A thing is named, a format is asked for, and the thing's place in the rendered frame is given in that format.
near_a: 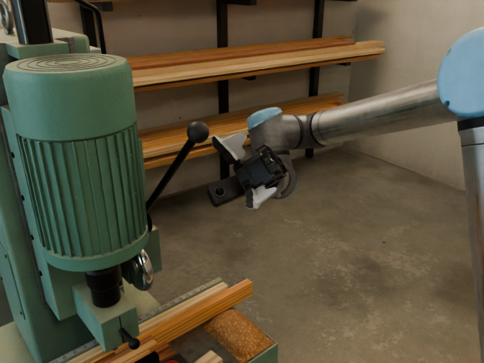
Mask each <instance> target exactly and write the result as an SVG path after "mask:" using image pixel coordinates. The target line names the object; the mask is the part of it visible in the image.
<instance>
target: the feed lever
mask: <svg viewBox="0 0 484 363"><path fill-rule="evenodd" d="M208 136H209V128H208V126H207V125H206V124H205V123H204V122H201V121H194V122H192V123H191V124H190V125H189V126H188V128H187V137H188V140H187V141H186V143H185V144H184V146H183V148H182V149H181V150H180V152H179V154H178V155H177V157H176V158H175V159H174V161H173V163H172V164H171V165H170V167H169V169H168V171H167V172H166V173H165V175H164V176H163V178H162V180H161V181H160V182H159V184H158V186H157V187H156V188H155V190H154V192H153V194H152V195H151V196H150V198H149V199H148V201H147V202H146V204H145V208H146V215H147V222H148V233H150V232H151V231H152V227H153V225H152V221H151V217H150V215H149V214H148V211H149V210H150V209H151V208H152V206H153V204H154V203H155V201H156V200H157V199H158V197H159V196H160V194H161V193H162V191H163V190H164V189H165V187H166V185H167V184H168V183H169V182H170V180H171V178H172V177H173V175H174V174H175V173H176V171H177V170H178V168H179V167H180V166H181V164H182V163H183V161H184V159H185V158H186V157H187V155H188V154H189V152H190V151H191V150H192V148H193V147H194V145H195V144H196V143H203V142H205V141H206V140H207V138H208Z"/></svg>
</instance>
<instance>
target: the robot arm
mask: <svg viewBox="0 0 484 363"><path fill-rule="evenodd" d="M454 121H457V129H458V134H459V135H460V138H461V146H462V162H463V170H464V178H465V194H466V202H467V217H468V225H469V234H470V249H471V257H472V272H473V280H474V288H475V304H476V312H477V320H478V335H479V344H480V359H481V363H484V27H480V28H477V29H475V30H472V31H470V32H468V33H467V34H465V35H463V36H462V37H461V38H460V39H458V40H457V41H456V42H455V43H454V44H453V45H452V46H451V48H450V49H449V51H448V52H447V53H446V54H445V55H444V57H443V59H442V61H441V63H440V66H439V70H438V74H437V79H432V80H430V81H425V82H422V83H419V84H414V85H412V86H407V87H404V88H402V89H397V90H394V91H389V92H387V93H384V94H379V95H377V96H373V97H369V98H366V99H362V100H359V101H356V102H352V103H348V104H344V105H341V106H338V107H334V108H331V109H327V110H321V111H317V112H313V113H310V114H306V115H282V110H281V109H280V108H279V107H271V108H267V109H263V110H260V111H258V112H255V113H253V114H252V115H250V116H249V117H248V119H247V125H248V133H249V137H250V141H251V148H252V152H253V156H252V157H250V158H248V159H247V160H246V161H244V160H243V159H242V160H241V158H243V157H244V156H245V154H246V152H245V151H244V149H243V148H242V145H243V144H244V142H245V141H246V139H247V136H246V134H245V133H237V134H235V135H232V136H230V137H227V138H224V139H221V138H219V137H218V136H216V135H213V136H212V137H211V138H212V146H213V147H214V148H215V149H216V150H217V151H218V152H219V153H220V154H221V155H222V156H223V157H224V158H225V160H226V161H227V162H228V163H229V164H230V165H231V164H233V170H234V172H235V174H236V175H233V176H230V177H228V178H226V179H223V180H220V181H217V182H215V183H213V184H210V185H209V186H208V188H207V195H208V197H209V198H210V201H211V203H212V205H213V206H214V207H219V206H221V205H224V204H226V203H228V202H231V201H233V200H236V199H238V198H240V197H243V196H246V208H248V209H250V210H256V209H258V208H259V206H260V204H261V203H262V202H264V201H265V200H267V199H268V198H269V197H270V198H272V199H276V200H280V199H283V198H285V197H288V196H290V195H291V194H292V193H293V192H294V190H295V188H296V186H297V174H296V171H295V170H294V169H293V167H292V161H291V157H290V150H295V149H306V148H325V147H326V146H329V145H331V144H333V143H340V142H344V141H348V140H356V139H360V138H367V137H372V136H376V135H383V134H387V133H394V132H399V131H403V130H410V129H414V128H419V127H426V126H430V125H438V124H442V123H446V122H454Z"/></svg>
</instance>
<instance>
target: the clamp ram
mask: <svg viewBox="0 0 484 363"><path fill-rule="evenodd" d="M134 363H160V362H159V355H158V354H157V353H156V351H153V352H151V353H150V354H148V355H146V356H144V357H143V358H141V359H139V360H138V361H136V362H134Z"/></svg>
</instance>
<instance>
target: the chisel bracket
mask: <svg viewBox="0 0 484 363"><path fill-rule="evenodd" d="M72 292H73V298H74V302H75V306H76V312H77V314H78V315H79V317H80V318H81V320H82V321H83V322H84V323H85V325H86V326H87V328H88V329H89V330H90V331H91V333H92V334H93V336H94V338H95V339H96V340H97V341H98V342H99V344H100V345H101V347H102V348H103V350H104V351H105V352H108V351H110V350H112V349H114V348H116V347H118V346H120V345H122V344H123V343H125V342H127V340H126V339H125V337H124V336H123V335H122V334H121V333H120V332H119V330H120V329H121V328H124V329H125V330H126V331H127V332H128V333H129V334H130V335H131V336H132V337H133V338H135V337H136V336H139V335H140V332H139V326H138V316H137V310H136V306H135V305H134V304H133V303H132V302H131V301H130V300H129V299H128V298H127V296H126V295H125V294H124V293H123V292H122V291H121V290H120V294H121V298H120V301H119V302H118V303H117V304H115V305H113V306H111V307H108V308H98V307H96V306H95V305H94V304H93V302H92V298H91V291H90V289H89V288H88V286H87V283H86V280H85V281H83V282H80V283H78V284H75V285H74V286H72Z"/></svg>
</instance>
